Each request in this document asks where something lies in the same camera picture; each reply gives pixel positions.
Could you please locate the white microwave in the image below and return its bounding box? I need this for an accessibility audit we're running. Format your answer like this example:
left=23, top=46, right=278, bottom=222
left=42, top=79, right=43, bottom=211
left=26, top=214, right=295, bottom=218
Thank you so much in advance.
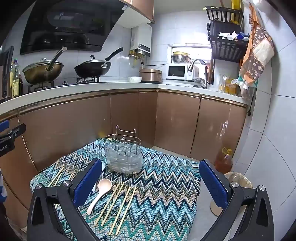
left=165, top=64, right=200, bottom=81

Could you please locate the black wok with lid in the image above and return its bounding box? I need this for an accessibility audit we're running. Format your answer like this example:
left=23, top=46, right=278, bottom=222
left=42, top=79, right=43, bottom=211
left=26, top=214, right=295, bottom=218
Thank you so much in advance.
left=74, top=47, right=124, bottom=78

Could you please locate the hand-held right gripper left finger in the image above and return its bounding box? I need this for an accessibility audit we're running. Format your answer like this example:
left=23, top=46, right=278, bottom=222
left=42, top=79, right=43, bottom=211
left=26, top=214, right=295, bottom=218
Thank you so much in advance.
left=26, top=158, right=103, bottom=241

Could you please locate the cooking oil bottle green cap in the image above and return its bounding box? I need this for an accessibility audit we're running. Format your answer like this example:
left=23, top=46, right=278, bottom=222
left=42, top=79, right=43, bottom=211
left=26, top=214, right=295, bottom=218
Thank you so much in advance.
left=10, top=59, right=24, bottom=98

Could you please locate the zigzag knitted cloth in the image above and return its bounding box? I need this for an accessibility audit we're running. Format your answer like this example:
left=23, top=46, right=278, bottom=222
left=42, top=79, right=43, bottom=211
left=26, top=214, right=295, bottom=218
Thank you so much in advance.
left=30, top=138, right=201, bottom=241

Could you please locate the light blue spoon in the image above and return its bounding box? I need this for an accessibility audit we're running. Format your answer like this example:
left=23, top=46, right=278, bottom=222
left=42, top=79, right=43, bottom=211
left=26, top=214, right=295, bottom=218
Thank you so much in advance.
left=91, top=161, right=106, bottom=193

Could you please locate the white kitchen countertop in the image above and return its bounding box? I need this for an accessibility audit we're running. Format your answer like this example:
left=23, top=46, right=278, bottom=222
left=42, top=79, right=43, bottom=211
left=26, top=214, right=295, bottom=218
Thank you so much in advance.
left=0, top=81, right=249, bottom=116

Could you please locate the bamboo chopstick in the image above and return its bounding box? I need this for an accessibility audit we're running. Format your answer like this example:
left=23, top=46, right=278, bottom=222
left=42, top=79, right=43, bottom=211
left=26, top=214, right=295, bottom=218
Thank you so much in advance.
left=94, top=182, right=122, bottom=227
left=100, top=182, right=125, bottom=227
left=116, top=186, right=137, bottom=236
left=47, top=169, right=62, bottom=188
left=109, top=186, right=131, bottom=235

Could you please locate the wire utensil holder clear tray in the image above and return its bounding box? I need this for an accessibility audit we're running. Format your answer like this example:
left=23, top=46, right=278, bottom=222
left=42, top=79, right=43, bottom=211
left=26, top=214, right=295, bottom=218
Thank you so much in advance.
left=102, top=125, right=143, bottom=174

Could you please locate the golden wok with glass lid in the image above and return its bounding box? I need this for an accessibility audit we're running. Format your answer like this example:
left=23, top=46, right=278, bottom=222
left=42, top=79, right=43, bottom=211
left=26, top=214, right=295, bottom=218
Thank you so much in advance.
left=22, top=47, right=68, bottom=85

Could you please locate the copper rice cooker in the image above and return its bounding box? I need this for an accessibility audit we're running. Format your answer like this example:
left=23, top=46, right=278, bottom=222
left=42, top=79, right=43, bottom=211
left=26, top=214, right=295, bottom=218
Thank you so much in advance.
left=140, top=68, right=162, bottom=84

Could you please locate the trash bin with plastic liner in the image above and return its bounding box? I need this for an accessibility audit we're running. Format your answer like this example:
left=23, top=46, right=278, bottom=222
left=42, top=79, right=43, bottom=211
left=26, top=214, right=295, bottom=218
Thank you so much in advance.
left=224, top=171, right=254, bottom=189

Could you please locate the orange hanging cloth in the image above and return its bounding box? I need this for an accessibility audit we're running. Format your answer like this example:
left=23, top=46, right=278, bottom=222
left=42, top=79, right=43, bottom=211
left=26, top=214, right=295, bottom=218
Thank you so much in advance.
left=240, top=5, right=258, bottom=68

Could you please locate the black dish rack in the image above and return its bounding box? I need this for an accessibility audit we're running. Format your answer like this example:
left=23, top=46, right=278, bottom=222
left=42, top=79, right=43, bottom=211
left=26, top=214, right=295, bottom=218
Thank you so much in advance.
left=205, top=6, right=250, bottom=85

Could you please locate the black gas stove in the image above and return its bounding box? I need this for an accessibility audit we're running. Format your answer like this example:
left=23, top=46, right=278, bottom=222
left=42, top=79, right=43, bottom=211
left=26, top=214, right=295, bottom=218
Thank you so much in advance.
left=23, top=76, right=120, bottom=94

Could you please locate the large oil bottle yellow cap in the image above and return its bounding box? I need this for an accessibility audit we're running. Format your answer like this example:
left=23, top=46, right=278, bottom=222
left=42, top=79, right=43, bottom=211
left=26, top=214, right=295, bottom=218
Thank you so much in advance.
left=215, top=147, right=233, bottom=173

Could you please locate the black range hood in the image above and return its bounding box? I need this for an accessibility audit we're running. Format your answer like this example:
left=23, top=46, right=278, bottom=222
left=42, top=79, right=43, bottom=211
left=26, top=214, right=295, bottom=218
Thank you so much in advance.
left=20, top=0, right=133, bottom=55

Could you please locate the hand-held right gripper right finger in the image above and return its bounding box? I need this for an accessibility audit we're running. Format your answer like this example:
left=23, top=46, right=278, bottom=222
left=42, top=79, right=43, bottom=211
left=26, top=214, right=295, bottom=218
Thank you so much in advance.
left=198, top=159, right=274, bottom=241

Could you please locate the pink spoon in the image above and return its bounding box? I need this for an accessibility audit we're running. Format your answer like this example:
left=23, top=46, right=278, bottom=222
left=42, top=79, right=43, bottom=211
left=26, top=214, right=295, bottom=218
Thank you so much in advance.
left=87, top=178, right=112, bottom=215

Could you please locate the white water heater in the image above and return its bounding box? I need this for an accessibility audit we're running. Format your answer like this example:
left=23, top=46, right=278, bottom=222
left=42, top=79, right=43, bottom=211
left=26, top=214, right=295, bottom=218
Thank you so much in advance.
left=128, top=23, right=152, bottom=67

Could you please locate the clear bottle yellow liquid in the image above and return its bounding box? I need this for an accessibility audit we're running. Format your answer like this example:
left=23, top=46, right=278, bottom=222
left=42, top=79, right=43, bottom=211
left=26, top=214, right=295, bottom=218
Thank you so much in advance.
left=218, top=74, right=226, bottom=92

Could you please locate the copper upper cabinet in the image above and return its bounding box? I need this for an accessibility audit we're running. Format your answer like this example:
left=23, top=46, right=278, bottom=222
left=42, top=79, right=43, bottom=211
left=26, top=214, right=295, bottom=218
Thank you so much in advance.
left=113, top=0, right=156, bottom=29

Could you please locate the patterned hanging cloth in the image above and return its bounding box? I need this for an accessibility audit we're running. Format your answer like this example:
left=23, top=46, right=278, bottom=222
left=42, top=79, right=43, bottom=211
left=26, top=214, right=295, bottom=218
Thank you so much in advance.
left=238, top=22, right=275, bottom=84

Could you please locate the clear plastic bag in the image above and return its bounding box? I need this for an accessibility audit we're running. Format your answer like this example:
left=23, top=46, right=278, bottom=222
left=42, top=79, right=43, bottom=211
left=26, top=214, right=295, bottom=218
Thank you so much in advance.
left=231, top=77, right=258, bottom=103

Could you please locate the metal faucet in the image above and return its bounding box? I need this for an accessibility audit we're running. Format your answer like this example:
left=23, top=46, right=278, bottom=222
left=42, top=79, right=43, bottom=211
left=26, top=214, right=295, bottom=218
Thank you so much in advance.
left=188, top=59, right=208, bottom=89

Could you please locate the person's left hand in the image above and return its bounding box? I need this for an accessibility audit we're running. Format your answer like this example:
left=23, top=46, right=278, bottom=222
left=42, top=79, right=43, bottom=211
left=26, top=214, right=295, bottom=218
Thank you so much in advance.
left=0, top=170, right=8, bottom=205

